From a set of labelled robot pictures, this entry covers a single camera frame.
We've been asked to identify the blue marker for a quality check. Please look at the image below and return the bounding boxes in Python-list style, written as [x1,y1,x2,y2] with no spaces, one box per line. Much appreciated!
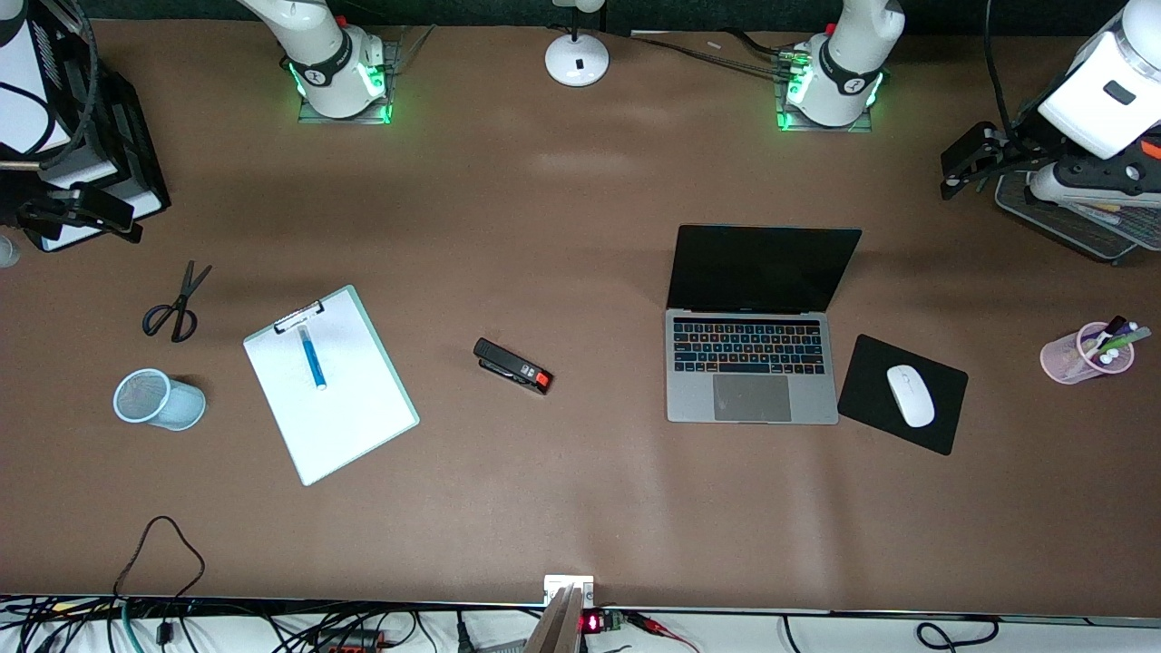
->
[298,326,327,392]

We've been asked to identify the silver laptop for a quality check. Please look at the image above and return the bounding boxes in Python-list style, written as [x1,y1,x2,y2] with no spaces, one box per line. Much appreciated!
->
[665,224,863,426]

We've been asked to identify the yellow marker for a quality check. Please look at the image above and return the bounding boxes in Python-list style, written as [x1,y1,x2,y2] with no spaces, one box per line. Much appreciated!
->
[1070,203,1135,228]

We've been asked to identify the black marker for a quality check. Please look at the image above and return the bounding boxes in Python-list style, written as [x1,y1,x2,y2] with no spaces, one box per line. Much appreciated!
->
[1084,315,1127,355]

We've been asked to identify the purple marker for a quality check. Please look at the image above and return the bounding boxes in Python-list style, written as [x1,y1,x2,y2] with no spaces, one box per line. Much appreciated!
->
[1079,319,1139,351]

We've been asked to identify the green marker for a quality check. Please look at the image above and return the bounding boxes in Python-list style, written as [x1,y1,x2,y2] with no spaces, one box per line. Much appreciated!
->
[1096,326,1153,357]

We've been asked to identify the black stacked paper tray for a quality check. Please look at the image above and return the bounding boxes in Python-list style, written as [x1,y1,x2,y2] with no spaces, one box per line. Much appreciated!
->
[0,0,172,254]

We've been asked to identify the metal mesh desk organizer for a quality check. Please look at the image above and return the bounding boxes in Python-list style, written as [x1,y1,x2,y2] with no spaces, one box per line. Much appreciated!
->
[995,168,1161,266]

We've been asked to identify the black scissors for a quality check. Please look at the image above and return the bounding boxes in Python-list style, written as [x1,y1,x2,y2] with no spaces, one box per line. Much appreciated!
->
[141,260,214,344]

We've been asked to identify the pink mesh pen cup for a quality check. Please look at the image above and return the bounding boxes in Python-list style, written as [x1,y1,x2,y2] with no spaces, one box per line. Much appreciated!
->
[1040,322,1137,385]

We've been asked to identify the blue mesh pen cup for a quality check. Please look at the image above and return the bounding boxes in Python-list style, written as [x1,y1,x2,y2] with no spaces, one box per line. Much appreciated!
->
[112,367,208,432]

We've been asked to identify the white computer mouse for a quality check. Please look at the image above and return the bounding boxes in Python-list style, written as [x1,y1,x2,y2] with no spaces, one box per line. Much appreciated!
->
[885,364,936,429]

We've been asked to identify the black mouse pad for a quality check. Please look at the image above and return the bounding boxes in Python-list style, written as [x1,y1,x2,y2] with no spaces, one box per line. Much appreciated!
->
[836,334,970,457]

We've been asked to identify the mint clipboard with paper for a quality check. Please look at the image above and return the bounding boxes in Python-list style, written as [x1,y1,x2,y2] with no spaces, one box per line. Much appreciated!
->
[242,284,421,488]

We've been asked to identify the white round-base stand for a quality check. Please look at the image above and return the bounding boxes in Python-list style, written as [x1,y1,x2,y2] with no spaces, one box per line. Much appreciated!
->
[544,0,610,89]

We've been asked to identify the black red stapler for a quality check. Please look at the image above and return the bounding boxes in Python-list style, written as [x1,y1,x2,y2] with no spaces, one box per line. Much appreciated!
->
[473,337,554,396]

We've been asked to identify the white mounting plate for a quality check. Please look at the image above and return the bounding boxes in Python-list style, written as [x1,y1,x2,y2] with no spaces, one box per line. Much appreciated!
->
[543,575,596,609]

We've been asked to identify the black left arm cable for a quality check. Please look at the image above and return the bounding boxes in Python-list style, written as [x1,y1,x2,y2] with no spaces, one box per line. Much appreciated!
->
[985,0,1021,137]

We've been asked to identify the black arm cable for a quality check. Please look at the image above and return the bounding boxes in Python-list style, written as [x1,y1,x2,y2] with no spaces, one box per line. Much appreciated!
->
[0,0,102,173]
[985,0,1021,137]

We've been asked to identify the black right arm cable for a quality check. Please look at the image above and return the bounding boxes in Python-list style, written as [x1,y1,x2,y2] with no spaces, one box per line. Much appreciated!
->
[0,0,102,173]

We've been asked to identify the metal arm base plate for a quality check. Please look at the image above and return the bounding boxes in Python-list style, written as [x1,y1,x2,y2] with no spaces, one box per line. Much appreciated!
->
[776,45,876,134]
[298,41,393,125]

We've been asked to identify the black cable bundle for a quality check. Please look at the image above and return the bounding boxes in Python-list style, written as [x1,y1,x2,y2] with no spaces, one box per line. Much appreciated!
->
[626,30,808,78]

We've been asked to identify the dark looped cable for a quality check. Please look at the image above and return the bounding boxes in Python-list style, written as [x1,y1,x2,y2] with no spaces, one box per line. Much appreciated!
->
[112,515,206,647]

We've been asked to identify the black cable tangle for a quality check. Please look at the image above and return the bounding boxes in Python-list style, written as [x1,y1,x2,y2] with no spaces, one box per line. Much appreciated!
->
[0,594,436,653]

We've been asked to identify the black coiled cable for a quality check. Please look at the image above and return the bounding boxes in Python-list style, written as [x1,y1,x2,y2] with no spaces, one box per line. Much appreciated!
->
[778,615,1003,653]

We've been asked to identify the red wire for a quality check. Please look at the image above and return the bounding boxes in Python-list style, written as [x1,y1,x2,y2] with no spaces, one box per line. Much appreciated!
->
[626,611,701,653]

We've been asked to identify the grey metal bracket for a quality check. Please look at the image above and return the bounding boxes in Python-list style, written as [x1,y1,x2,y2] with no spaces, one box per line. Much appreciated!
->
[524,585,586,653]

